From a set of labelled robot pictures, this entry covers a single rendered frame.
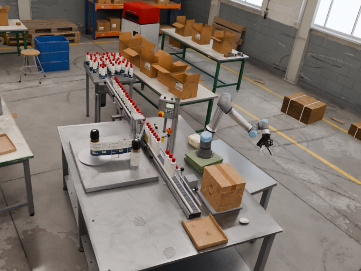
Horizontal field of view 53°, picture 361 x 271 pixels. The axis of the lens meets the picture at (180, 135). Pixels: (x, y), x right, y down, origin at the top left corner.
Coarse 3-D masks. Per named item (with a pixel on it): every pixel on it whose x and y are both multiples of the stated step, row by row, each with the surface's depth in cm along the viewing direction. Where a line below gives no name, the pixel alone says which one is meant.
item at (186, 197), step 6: (150, 150) 369; (162, 162) 352; (162, 168) 344; (174, 180) 330; (180, 186) 323; (186, 192) 317; (180, 198) 309; (186, 198) 310; (192, 204) 304; (198, 210) 298
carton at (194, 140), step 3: (192, 135) 400; (195, 135) 401; (198, 135) 402; (189, 138) 398; (192, 138) 395; (195, 138) 396; (198, 138) 397; (189, 141) 399; (192, 141) 395; (195, 141) 391; (198, 141) 391; (192, 144) 396; (195, 144) 392; (198, 144) 390; (198, 147) 393
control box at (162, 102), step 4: (168, 96) 344; (160, 100) 338; (164, 100) 337; (168, 100) 337; (160, 104) 340; (164, 104) 339; (160, 108) 342; (164, 108) 341; (168, 108) 340; (160, 112) 344; (164, 112) 343; (164, 116) 345; (168, 116) 344; (172, 116) 343
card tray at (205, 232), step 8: (208, 216) 300; (184, 224) 285; (192, 224) 290; (200, 224) 291; (208, 224) 292; (216, 224) 290; (192, 232) 282; (200, 232) 283; (208, 232) 284; (216, 232) 285; (224, 232) 281; (192, 240) 274; (200, 240) 276; (208, 240) 277; (216, 240) 278; (224, 240) 275; (200, 248) 268
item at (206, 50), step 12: (168, 36) 829; (180, 36) 810; (192, 48) 763; (204, 48) 747; (216, 60) 706; (228, 60) 714; (240, 60) 733; (204, 72) 799; (216, 72) 712; (240, 72) 752; (216, 84) 726; (228, 84) 747
